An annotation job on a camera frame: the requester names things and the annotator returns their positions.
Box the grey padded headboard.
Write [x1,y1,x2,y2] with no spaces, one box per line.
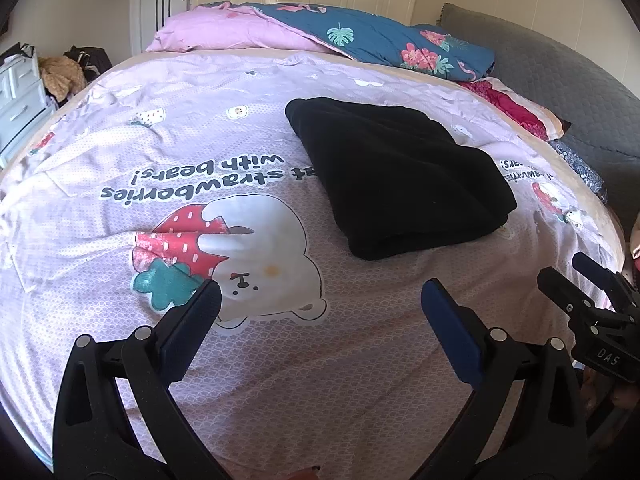
[440,2,640,231]

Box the red floral pillow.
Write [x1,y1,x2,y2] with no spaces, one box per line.
[457,76,566,142]

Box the blue patterned pillow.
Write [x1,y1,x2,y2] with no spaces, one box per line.
[547,139,608,203]

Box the blue floral quilt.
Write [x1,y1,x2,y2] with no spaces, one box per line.
[250,2,497,83]

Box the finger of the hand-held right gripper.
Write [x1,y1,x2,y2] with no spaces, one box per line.
[572,252,640,311]
[537,267,601,323]

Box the pink printed bedsheet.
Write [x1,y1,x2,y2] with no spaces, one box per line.
[0,50,626,480]

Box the white drawer cabinet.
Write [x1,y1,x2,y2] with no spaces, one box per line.
[0,55,51,156]

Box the black shopping bag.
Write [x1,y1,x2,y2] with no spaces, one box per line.
[0,42,37,68]

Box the white door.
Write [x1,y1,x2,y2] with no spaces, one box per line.
[131,0,196,56]

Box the person's right hand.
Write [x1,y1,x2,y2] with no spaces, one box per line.
[580,365,640,413]

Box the black long-sleeve shirt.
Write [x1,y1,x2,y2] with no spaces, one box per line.
[285,97,518,261]

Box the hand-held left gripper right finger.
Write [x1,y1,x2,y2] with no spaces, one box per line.
[420,277,587,480]

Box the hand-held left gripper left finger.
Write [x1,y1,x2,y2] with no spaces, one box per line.
[52,277,223,480]

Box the brown crumpled cloth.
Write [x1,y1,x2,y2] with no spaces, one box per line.
[39,55,87,103]

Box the pink pillow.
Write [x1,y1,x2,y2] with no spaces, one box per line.
[145,1,346,56]

